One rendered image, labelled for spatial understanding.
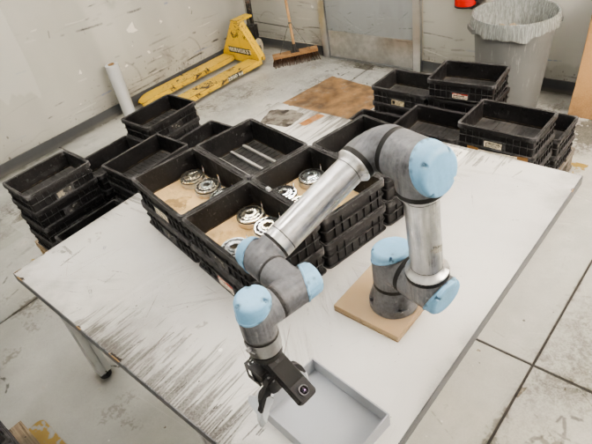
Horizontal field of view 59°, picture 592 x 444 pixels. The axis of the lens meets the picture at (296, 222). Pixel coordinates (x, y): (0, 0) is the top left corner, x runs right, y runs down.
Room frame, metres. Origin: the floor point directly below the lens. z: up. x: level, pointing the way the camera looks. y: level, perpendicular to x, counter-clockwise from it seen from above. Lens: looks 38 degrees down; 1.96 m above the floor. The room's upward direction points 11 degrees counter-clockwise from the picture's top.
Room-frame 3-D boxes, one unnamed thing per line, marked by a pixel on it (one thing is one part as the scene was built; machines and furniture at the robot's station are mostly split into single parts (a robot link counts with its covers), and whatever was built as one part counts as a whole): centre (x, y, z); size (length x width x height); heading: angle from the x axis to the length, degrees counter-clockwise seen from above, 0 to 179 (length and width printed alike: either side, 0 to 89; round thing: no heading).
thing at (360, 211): (1.55, -0.10, 0.87); 0.40 x 0.30 x 0.11; 33
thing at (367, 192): (1.55, -0.10, 0.92); 0.40 x 0.30 x 0.02; 33
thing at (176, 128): (3.19, 0.73, 0.37); 0.40 x 0.30 x 0.45; 133
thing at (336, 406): (0.76, 0.02, 0.73); 0.27 x 0.20 x 0.05; 38
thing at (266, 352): (0.72, 0.12, 1.11); 0.08 x 0.08 x 0.05
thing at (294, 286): (0.79, 0.04, 1.19); 0.11 x 0.11 x 0.08; 31
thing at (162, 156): (2.63, 0.76, 0.37); 0.40 x 0.30 x 0.45; 133
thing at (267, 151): (1.89, 0.12, 0.87); 0.40 x 0.30 x 0.11; 33
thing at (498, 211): (1.61, 0.01, 0.35); 1.60 x 1.60 x 0.70; 43
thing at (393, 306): (1.10, -0.25, 0.78); 0.15 x 0.15 x 0.10
